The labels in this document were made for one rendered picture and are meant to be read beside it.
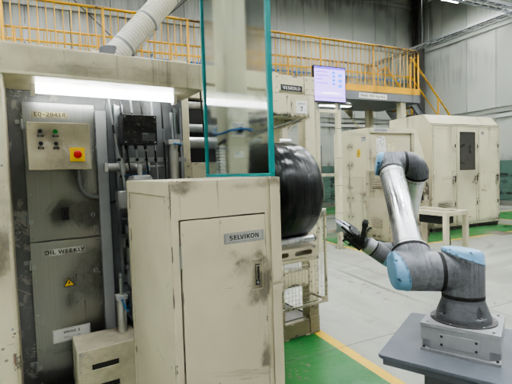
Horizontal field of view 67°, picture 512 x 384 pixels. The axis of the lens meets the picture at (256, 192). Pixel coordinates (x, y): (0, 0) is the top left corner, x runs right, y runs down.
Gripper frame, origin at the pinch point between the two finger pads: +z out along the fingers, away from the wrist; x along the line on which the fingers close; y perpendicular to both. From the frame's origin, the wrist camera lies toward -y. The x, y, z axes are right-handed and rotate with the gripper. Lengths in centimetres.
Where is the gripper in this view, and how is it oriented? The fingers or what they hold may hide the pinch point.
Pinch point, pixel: (337, 219)
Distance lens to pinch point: 217.1
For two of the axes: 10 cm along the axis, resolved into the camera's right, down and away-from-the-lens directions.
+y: -4.6, 7.3, 5.0
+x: 3.2, -3.9, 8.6
